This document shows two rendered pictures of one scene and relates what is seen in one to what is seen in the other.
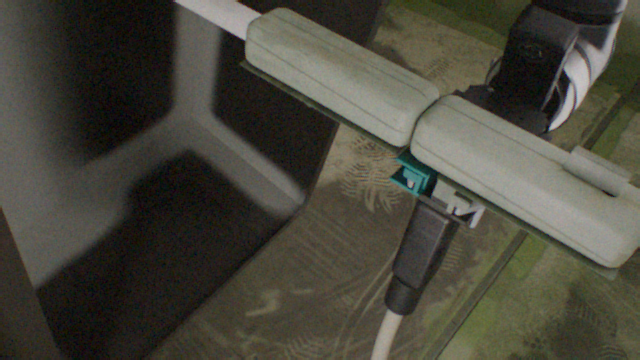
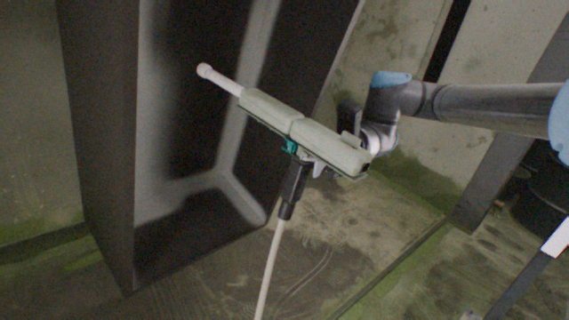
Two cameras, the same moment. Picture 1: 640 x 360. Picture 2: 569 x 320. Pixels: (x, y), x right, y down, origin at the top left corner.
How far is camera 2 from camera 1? 0.26 m
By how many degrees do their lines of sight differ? 18
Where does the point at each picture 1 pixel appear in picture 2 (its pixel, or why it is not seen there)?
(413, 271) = (288, 193)
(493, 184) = (315, 143)
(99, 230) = (165, 212)
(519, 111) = not seen: hidden behind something
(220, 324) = (212, 286)
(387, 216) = (312, 251)
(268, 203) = (249, 218)
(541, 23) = (348, 103)
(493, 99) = not seen: hidden behind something
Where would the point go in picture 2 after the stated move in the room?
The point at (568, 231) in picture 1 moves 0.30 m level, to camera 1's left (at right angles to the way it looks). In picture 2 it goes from (338, 160) to (168, 117)
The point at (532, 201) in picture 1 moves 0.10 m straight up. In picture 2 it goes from (326, 148) to (342, 91)
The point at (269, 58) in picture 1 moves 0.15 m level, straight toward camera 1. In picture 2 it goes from (246, 101) to (228, 131)
